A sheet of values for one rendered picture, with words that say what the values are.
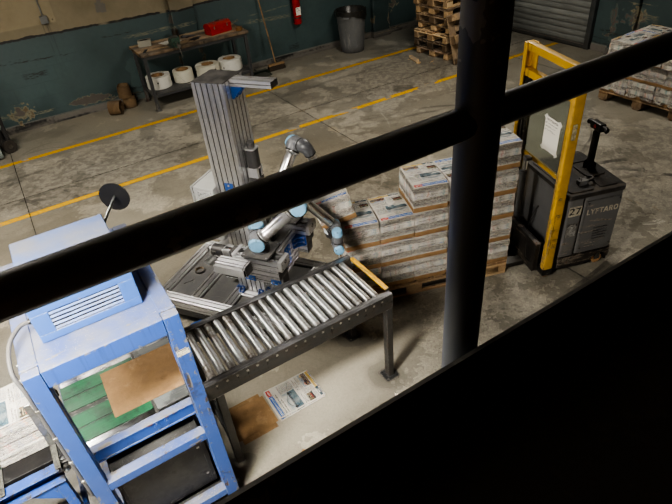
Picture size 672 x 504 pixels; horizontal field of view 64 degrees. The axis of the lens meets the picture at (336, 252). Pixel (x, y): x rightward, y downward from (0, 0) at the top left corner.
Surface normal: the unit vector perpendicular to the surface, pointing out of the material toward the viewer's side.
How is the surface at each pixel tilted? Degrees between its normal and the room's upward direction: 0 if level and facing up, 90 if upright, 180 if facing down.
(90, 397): 0
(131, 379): 0
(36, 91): 90
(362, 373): 0
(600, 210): 90
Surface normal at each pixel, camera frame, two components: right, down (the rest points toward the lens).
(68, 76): 0.53, 0.47
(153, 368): -0.08, -0.80
